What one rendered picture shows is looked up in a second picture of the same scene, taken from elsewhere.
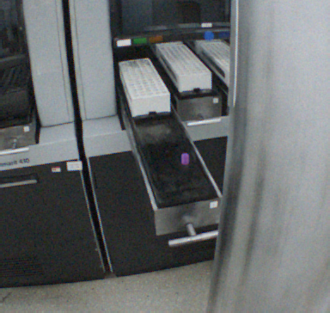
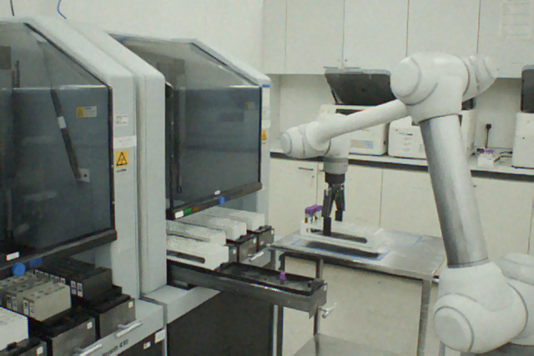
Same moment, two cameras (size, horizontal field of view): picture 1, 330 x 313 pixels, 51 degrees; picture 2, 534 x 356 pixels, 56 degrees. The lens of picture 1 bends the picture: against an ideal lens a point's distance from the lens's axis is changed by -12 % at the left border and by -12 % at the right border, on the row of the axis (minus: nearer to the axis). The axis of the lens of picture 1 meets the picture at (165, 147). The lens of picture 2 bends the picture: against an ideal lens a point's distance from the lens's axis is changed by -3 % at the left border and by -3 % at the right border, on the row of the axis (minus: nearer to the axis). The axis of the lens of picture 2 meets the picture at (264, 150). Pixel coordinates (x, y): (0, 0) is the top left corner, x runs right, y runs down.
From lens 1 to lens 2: 122 cm
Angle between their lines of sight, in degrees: 53
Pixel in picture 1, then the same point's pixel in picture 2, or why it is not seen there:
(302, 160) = (466, 182)
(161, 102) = (225, 254)
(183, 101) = not seen: hidden behind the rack
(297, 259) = (473, 203)
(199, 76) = (220, 235)
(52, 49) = (130, 224)
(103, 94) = (160, 265)
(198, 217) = (320, 298)
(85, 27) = (152, 202)
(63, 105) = (133, 281)
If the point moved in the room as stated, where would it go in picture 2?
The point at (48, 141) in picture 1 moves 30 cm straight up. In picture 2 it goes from (142, 315) to (139, 217)
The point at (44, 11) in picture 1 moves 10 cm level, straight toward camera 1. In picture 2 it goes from (126, 186) to (154, 189)
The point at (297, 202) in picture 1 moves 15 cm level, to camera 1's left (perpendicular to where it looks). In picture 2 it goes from (469, 191) to (446, 201)
